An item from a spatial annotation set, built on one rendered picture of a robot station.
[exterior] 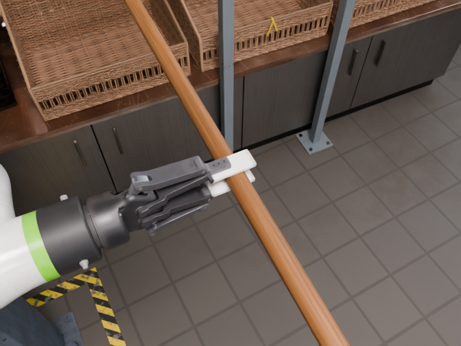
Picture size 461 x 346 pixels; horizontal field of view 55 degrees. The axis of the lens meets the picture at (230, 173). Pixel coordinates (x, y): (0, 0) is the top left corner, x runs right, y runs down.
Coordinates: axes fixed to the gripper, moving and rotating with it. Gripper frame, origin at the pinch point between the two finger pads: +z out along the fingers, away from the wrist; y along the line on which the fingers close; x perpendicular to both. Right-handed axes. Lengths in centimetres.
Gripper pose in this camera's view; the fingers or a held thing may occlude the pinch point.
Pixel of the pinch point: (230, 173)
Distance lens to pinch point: 63.9
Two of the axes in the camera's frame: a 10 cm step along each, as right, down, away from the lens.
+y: -0.1, 5.8, 8.1
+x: 4.4, 7.4, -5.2
